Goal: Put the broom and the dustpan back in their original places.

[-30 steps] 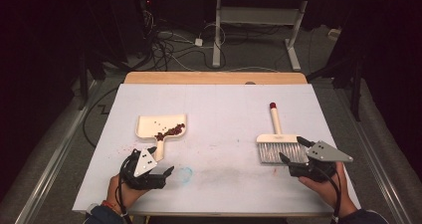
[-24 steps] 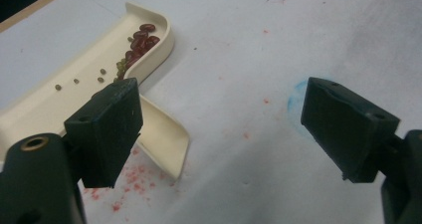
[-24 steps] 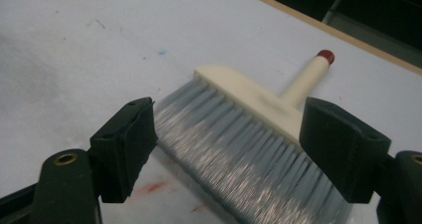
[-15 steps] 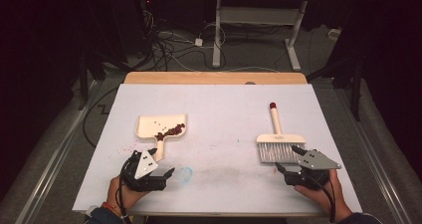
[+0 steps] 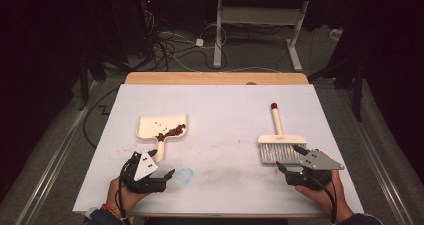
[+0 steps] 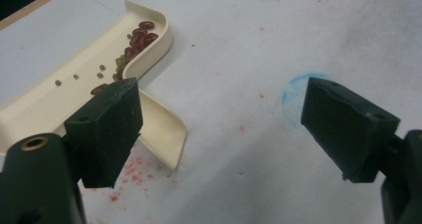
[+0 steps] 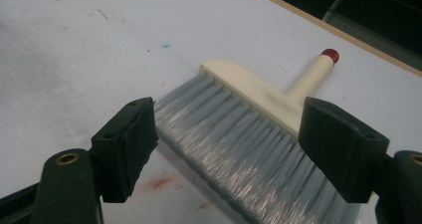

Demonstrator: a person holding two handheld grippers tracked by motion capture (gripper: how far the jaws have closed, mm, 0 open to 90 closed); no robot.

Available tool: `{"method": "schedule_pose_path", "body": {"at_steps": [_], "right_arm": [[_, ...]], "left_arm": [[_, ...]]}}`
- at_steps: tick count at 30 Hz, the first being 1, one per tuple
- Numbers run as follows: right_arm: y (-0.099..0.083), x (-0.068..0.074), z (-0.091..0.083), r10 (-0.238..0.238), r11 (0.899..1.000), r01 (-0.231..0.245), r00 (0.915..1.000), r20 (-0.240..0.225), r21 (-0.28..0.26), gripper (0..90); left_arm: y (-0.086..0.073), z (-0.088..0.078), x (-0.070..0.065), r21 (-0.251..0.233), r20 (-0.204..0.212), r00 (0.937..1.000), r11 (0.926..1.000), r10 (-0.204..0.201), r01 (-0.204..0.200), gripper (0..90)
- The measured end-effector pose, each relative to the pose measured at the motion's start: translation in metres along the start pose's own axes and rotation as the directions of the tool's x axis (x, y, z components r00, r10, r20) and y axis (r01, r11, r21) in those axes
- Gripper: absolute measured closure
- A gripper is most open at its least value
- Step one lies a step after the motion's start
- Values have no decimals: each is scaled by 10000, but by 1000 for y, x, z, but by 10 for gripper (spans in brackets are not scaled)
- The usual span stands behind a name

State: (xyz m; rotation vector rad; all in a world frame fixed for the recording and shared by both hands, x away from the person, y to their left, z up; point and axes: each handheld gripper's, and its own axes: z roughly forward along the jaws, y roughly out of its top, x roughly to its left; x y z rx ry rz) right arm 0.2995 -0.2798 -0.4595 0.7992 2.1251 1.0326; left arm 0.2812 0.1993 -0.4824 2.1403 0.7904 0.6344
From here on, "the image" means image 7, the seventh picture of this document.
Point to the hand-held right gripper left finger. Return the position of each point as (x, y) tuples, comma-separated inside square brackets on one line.
[(124, 151)]

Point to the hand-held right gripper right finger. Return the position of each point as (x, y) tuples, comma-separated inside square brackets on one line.
[(341, 147)]

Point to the wooden table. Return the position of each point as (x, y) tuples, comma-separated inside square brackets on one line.
[(331, 30)]

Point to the cream brush with grey bristles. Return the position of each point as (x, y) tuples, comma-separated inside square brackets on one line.
[(252, 88)]

